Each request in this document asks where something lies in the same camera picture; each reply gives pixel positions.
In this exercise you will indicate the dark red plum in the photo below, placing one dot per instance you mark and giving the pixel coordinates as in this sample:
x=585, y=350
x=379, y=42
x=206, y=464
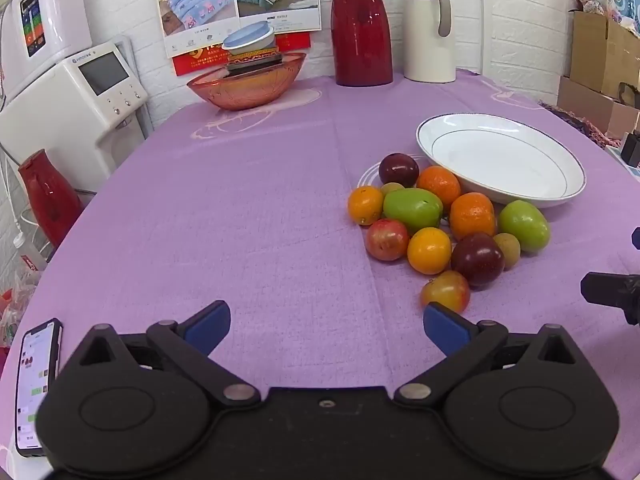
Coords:
x=477, y=260
x=398, y=170

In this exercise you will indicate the purple tablecloth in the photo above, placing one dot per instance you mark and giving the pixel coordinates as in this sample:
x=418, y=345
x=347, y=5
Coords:
x=250, y=210

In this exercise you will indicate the red paper sheet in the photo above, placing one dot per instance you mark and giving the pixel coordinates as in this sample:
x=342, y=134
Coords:
x=200, y=58

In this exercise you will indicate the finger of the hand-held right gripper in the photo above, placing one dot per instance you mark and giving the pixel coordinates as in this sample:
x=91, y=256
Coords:
x=636, y=239
x=610, y=287

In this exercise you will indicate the white wall pipe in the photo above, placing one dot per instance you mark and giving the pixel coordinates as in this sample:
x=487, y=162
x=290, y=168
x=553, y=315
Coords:
x=483, y=15

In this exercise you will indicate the red glass bowl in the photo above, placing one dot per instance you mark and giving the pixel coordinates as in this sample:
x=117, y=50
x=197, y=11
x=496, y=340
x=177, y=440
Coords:
x=240, y=92

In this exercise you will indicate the clear plastic bottle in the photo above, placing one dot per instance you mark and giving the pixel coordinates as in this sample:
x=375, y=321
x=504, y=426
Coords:
x=30, y=255

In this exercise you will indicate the white water dispenser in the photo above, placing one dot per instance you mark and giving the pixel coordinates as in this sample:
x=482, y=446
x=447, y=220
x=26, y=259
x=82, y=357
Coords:
x=60, y=110

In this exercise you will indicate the red-green tomato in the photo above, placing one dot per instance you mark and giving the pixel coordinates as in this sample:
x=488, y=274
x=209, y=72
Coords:
x=386, y=239

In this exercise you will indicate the small round orange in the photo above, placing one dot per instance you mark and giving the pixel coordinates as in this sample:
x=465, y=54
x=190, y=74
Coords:
x=365, y=205

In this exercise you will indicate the red thermos jug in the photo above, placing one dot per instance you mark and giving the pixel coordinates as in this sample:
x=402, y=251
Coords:
x=360, y=35

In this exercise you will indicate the red cherry tomato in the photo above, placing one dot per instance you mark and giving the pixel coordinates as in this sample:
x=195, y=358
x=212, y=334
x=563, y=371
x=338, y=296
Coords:
x=445, y=290

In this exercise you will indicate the small yellow-brown fruit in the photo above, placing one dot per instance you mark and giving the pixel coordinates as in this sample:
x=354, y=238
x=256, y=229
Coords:
x=510, y=252

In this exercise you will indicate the yellow cherry tomato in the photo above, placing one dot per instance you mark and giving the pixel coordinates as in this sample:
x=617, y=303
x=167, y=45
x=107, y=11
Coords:
x=429, y=251

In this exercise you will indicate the blue lidded bowl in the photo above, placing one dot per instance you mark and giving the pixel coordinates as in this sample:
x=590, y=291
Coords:
x=248, y=36

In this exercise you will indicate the orange tangerine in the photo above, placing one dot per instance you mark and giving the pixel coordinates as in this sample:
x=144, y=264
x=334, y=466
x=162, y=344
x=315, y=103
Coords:
x=439, y=185
x=472, y=216

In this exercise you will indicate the white thermos jug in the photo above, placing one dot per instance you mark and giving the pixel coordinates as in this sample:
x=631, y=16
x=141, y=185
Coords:
x=425, y=40

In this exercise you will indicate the red glass jug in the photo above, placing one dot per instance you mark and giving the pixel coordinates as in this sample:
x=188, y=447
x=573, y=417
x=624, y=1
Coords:
x=50, y=200

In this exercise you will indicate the tall cardboard box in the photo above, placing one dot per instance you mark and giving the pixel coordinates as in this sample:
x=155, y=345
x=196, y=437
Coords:
x=600, y=50

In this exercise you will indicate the black power adapter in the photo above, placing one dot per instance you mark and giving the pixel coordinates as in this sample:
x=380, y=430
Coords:
x=631, y=149

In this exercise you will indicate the white power strip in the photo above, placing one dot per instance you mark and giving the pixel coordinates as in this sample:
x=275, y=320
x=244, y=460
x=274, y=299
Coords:
x=634, y=173

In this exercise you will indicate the green mango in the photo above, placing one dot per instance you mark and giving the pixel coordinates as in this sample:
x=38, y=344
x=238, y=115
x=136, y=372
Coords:
x=524, y=225
x=410, y=210

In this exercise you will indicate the dark patterned cloth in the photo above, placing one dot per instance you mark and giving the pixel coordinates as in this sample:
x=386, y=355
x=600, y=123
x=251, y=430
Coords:
x=580, y=125

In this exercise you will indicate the white wall water purifier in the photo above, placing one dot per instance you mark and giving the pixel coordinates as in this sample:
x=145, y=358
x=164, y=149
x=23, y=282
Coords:
x=55, y=5

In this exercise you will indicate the small yellow-green fruit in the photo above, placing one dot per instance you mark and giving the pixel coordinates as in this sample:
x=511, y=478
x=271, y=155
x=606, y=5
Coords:
x=391, y=188

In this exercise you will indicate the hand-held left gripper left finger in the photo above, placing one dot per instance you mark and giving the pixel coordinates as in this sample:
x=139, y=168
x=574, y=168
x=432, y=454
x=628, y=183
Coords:
x=210, y=327

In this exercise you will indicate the white plate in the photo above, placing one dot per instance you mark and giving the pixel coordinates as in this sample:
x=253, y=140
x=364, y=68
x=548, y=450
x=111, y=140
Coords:
x=500, y=160

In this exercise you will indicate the black smartphone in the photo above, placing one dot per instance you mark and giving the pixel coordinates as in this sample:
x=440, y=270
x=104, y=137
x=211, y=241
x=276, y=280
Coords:
x=37, y=385

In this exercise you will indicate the low cardboard box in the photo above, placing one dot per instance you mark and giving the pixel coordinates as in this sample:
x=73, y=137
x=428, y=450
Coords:
x=590, y=107

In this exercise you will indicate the clear plastic bag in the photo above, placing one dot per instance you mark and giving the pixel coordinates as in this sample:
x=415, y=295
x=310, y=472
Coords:
x=15, y=305

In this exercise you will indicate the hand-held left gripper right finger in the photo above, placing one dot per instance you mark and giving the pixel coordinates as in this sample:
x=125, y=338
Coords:
x=445, y=327

